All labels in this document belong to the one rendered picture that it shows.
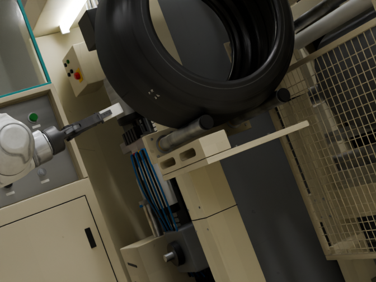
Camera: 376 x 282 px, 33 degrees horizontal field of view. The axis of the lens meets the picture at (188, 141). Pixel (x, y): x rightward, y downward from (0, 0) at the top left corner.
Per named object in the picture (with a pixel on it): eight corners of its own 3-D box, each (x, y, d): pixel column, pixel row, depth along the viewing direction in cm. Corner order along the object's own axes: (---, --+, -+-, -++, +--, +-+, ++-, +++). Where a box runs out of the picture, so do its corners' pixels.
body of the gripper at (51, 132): (42, 128, 169) (73, 113, 173) (37, 134, 177) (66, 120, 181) (56, 153, 169) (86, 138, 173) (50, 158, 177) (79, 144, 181)
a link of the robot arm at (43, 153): (17, 141, 174) (36, 131, 177) (32, 170, 175) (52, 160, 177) (22, 134, 166) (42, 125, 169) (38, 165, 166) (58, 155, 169)
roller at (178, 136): (167, 153, 213) (155, 147, 212) (172, 141, 215) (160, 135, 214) (210, 132, 182) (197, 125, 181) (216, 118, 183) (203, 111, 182)
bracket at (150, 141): (151, 165, 213) (141, 137, 214) (248, 129, 230) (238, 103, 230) (155, 163, 210) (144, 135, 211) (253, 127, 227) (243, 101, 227)
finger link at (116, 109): (97, 113, 180) (97, 112, 179) (117, 103, 183) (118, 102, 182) (102, 122, 180) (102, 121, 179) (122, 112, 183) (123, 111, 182)
